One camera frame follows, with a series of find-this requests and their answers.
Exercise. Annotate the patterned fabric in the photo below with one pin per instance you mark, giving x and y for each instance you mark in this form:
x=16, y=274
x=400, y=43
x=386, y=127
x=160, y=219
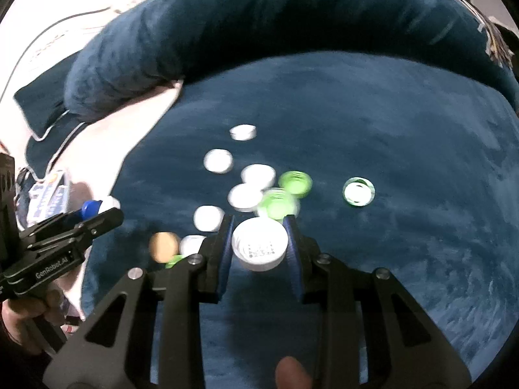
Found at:
x=496, y=44

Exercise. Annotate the green bottle cap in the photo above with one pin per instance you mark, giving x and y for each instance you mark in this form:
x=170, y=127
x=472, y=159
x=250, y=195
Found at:
x=175, y=260
x=296, y=181
x=277, y=204

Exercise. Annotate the small white blue-capped bottle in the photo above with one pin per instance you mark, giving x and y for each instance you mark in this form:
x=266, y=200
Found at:
x=91, y=209

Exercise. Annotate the dark blue piped pillow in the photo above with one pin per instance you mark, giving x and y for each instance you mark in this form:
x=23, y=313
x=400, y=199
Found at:
x=36, y=97

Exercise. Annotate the person's left hand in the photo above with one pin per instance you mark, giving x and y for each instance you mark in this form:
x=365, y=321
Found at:
x=14, y=324

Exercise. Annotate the blue plush bolster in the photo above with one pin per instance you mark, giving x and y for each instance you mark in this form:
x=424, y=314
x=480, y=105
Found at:
x=284, y=20

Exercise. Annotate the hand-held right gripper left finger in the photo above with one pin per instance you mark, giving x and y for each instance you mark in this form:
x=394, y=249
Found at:
x=225, y=253

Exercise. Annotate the pink blanket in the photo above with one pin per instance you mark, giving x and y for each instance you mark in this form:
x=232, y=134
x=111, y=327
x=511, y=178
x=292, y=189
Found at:
x=121, y=142

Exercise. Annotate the green cap with white liner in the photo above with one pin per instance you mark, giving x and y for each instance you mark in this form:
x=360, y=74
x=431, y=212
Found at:
x=359, y=191

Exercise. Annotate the pile of medicine bottles and boxes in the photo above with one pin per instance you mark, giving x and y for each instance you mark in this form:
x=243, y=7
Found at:
x=245, y=197

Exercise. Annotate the large white ribbed cap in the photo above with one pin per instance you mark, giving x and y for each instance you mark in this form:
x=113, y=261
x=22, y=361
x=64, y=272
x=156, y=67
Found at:
x=259, y=247

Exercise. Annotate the person's right hand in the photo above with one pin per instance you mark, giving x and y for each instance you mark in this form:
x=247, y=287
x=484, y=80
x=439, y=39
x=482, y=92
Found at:
x=290, y=375

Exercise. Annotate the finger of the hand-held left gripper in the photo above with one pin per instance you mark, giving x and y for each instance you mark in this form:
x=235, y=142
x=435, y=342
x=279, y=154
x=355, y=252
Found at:
x=107, y=218
x=52, y=227

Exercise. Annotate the blue medicine box orange circle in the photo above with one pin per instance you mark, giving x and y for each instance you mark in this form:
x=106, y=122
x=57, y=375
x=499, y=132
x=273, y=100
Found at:
x=50, y=196

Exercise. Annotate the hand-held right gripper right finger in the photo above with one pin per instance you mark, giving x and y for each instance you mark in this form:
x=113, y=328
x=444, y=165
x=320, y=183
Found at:
x=294, y=260

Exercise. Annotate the orange bottle cap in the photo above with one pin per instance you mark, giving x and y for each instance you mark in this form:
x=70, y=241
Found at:
x=164, y=247

